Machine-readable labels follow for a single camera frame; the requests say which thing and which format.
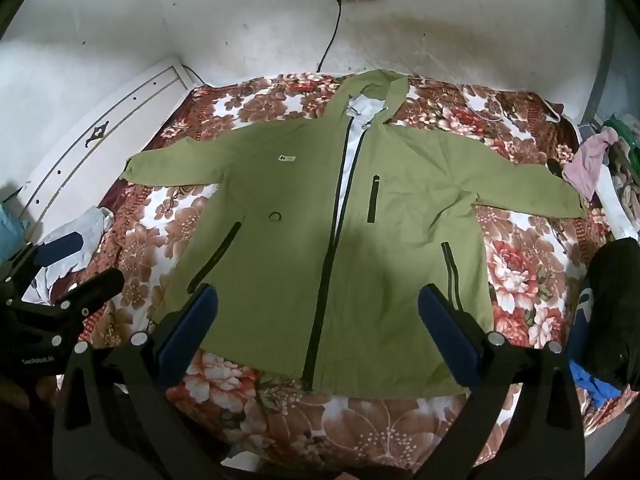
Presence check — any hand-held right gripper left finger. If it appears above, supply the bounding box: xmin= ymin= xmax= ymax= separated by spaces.
xmin=52 ymin=284 xmax=226 ymax=480

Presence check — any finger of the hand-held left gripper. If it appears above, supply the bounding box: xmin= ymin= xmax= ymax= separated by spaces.
xmin=12 ymin=268 xmax=126 ymax=348
xmin=0 ymin=231 xmax=85 ymax=306

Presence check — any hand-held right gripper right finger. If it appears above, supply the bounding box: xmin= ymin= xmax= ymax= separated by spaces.
xmin=417 ymin=284 xmax=586 ymax=480

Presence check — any green zip jacket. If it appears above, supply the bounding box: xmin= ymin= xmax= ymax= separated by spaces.
xmin=119 ymin=69 xmax=588 ymax=401

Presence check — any person's left hand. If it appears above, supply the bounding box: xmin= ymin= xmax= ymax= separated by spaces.
xmin=0 ymin=376 xmax=58 ymax=413

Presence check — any grey white cloth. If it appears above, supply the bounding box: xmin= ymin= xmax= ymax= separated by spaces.
xmin=30 ymin=206 xmax=115 ymax=306

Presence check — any teal bag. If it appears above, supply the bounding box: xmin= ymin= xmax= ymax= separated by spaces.
xmin=0 ymin=200 xmax=26 ymax=261

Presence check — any floral blanket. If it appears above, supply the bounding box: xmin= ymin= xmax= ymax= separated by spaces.
xmin=30 ymin=72 xmax=626 ymax=476

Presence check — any white headboard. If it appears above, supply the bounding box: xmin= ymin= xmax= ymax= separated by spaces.
xmin=17 ymin=57 xmax=193 ymax=221

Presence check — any blue cloth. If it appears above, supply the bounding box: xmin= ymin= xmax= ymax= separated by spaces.
xmin=570 ymin=305 xmax=626 ymax=411

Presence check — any black garment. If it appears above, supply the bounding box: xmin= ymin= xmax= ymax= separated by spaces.
xmin=575 ymin=237 xmax=640 ymax=391

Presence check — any pink cloth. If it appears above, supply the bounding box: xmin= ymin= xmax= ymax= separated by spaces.
xmin=562 ymin=127 xmax=621 ymax=201

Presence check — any green cloth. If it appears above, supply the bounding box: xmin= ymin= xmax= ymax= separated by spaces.
xmin=602 ymin=115 xmax=640 ymax=151

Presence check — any black power cable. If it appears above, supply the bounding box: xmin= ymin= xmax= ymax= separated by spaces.
xmin=316 ymin=0 xmax=346 ymax=75

